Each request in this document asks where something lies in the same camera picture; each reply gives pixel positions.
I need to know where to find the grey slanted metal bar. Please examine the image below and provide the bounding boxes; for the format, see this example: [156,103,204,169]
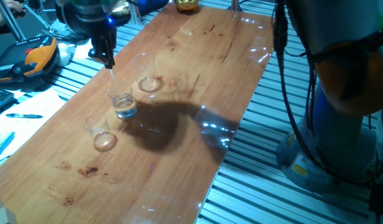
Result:
[0,0,26,41]

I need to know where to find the dark pen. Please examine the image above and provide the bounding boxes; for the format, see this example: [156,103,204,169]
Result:
[5,113,44,119]

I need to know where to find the glossy wooden board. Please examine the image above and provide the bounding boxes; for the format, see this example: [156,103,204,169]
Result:
[0,2,275,224]

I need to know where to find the clear glass stirring rod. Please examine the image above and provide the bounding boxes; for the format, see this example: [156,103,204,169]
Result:
[108,67,122,103]

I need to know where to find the small empty glass beaker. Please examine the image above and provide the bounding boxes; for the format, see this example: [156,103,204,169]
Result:
[82,112,118,152]

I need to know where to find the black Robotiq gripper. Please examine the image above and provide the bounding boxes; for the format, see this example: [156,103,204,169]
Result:
[87,23,118,70]

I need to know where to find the large glass beaker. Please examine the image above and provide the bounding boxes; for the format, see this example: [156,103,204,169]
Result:
[130,54,163,93]

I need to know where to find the blue cloth bag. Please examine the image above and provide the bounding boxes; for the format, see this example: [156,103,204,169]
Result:
[136,0,170,16]

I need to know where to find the white rounded object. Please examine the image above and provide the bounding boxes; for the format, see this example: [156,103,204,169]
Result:
[56,42,72,67]

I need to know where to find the large white paper sheet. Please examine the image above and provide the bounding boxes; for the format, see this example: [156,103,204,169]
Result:
[0,88,66,166]

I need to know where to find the crumpled white tissue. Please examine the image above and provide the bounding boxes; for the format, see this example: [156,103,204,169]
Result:
[72,39,94,60]

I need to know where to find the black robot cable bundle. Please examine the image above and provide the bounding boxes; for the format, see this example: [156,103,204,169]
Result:
[270,0,383,187]

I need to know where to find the medium glass beaker with water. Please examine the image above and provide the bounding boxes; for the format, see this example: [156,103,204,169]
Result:
[107,81,138,120]

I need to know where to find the person's bare hand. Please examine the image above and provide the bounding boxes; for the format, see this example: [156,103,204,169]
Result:
[4,0,26,16]

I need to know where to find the black filament spool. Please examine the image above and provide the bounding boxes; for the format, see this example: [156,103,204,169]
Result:
[55,1,92,37]

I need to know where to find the orange black teach pendant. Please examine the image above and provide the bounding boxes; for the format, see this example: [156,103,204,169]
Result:
[0,34,60,84]

